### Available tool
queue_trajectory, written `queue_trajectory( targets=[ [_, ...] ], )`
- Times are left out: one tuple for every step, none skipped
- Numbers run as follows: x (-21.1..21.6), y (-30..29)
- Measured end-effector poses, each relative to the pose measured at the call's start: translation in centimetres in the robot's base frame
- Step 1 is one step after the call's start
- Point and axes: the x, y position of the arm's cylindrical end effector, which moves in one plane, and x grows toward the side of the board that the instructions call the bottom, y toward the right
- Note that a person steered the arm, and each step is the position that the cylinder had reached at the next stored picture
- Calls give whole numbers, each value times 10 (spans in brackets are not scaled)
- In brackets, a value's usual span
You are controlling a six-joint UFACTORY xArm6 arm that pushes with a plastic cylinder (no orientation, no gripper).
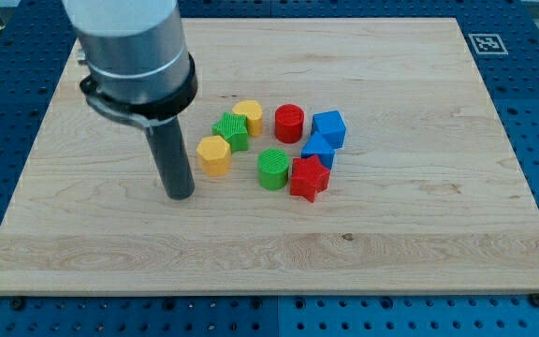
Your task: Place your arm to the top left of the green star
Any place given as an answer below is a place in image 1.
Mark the yellow hexagon block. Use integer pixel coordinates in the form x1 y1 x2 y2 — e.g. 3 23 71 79
196 136 232 177

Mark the white fiducial marker tag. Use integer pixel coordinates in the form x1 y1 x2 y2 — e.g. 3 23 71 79
469 33 508 55

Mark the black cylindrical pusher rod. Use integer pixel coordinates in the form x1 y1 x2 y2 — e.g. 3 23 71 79
145 117 195 200

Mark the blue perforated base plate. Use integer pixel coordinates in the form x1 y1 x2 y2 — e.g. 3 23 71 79
0 1 539 336

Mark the red cylinder block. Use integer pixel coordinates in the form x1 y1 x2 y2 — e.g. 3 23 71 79
274 104 305 143

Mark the green cylinder block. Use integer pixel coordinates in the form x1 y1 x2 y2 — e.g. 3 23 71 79
257 148 290 190

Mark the green star block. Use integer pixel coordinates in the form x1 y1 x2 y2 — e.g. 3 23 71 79
211 112 249 153

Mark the yellow heart block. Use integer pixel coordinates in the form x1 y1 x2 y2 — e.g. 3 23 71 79
232 100 263 138

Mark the blue cube block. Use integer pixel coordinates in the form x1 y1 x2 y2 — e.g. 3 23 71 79
312 110 347 149

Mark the light wooden board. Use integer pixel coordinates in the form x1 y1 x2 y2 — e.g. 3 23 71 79
0 18 539 297

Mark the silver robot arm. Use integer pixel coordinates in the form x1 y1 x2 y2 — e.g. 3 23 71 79
63 0 197 135

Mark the red star block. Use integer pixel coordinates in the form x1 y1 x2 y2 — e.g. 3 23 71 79
289 154 331 203

